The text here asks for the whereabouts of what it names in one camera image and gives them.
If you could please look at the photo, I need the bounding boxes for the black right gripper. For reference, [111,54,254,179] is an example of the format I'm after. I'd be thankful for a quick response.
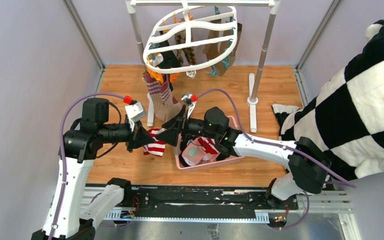
[156,105,220,148]

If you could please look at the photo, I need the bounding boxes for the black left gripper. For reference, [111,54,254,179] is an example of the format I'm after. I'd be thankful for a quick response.
[99,117,156,152]

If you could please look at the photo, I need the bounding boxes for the red white striped sock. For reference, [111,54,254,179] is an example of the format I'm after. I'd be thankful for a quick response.
[143,128,166,157]
[197,137,220,155]

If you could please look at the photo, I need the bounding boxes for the beige purple striped sock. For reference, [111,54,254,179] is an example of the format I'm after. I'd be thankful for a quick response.
[151,80,182,123]
[143,72,161,98]

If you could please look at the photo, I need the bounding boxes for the pink sock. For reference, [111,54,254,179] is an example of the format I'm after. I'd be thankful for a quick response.
[183,145,206,166]
[201,151,220,163]

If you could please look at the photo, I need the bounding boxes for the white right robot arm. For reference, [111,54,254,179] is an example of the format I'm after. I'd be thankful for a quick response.
[156,107,331,209]

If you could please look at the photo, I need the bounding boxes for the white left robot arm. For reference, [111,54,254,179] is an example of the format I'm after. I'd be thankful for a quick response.
[31,96,154,240]

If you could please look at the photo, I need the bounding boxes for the white oval clip hanger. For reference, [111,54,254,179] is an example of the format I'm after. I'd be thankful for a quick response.
[142,1,238,74]

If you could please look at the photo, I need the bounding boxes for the pink plastic basket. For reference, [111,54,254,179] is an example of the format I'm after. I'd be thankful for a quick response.
[173,115,246,173]

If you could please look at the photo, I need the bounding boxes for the brown argyle sock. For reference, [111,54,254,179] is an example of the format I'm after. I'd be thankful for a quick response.
[174,28,198,66]

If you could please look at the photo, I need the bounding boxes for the white metal drying rack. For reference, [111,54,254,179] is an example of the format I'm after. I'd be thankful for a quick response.
[126,0,280,133]

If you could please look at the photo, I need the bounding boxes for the black white checkered blanket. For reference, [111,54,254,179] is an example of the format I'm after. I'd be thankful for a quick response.
[272,19,384,181]

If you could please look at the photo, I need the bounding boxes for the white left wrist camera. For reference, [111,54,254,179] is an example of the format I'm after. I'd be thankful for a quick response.
[124,102,147,132]

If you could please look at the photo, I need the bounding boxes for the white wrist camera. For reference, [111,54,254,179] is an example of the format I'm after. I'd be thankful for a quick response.
[181,92,198,119]
[124,102,147,132]

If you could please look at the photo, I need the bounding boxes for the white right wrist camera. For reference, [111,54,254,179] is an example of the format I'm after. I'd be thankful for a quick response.
[181,92,198,119]

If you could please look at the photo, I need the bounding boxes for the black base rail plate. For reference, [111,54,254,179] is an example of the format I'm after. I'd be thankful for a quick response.
[117,185,299,220]

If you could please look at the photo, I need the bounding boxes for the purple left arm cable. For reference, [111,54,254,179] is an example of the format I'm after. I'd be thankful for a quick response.
[47,92,128,240]

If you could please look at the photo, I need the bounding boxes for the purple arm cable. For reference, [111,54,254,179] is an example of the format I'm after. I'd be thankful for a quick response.
[47,92,128,240]
[195,88,357,231]

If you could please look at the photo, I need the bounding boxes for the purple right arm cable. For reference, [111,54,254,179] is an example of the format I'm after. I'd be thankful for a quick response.
[195,88,357,231]

